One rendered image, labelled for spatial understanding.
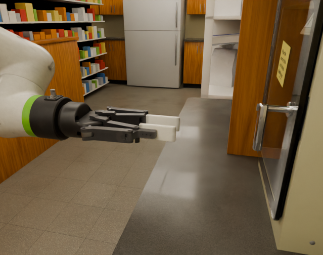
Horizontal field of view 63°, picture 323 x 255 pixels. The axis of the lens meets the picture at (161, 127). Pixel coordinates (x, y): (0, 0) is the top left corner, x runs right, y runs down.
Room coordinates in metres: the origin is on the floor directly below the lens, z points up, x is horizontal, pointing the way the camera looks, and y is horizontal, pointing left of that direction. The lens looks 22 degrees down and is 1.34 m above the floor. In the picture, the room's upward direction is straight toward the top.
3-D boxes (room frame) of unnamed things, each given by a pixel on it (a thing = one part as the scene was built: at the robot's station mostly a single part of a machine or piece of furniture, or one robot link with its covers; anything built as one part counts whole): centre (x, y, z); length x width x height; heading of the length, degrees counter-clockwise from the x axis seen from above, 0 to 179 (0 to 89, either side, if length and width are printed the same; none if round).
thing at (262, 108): (0.43, -0.19, 1.17); 0.05 x 0.03 x 0.10; 77
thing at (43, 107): (0.53, 0.23, 1.15); 0.09 x 0.06 x 0.12; 168
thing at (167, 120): (0.50, 0.00, 1.14); 0.07 x 0.01 x 0.03; 78
